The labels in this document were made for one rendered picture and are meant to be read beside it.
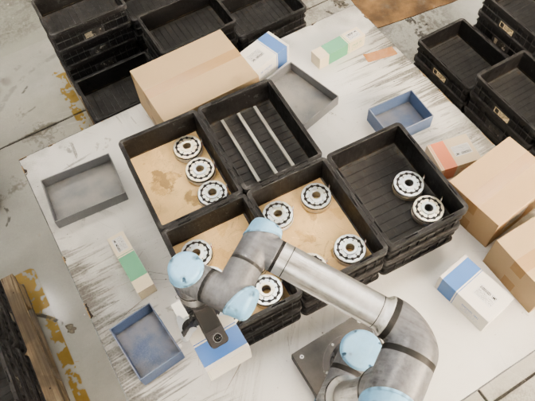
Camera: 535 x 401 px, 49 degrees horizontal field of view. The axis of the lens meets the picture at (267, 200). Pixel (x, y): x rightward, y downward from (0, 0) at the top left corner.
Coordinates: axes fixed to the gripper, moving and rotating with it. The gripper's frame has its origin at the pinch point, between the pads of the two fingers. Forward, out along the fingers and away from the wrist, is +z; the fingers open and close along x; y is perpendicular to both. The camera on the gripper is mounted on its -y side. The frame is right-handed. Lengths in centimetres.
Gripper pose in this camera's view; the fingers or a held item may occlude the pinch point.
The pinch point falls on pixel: (210, 328)
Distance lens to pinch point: 153.4
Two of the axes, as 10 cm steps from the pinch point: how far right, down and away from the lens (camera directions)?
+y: -5.1, -7.3, 4.6
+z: 0.5, 5.1, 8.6
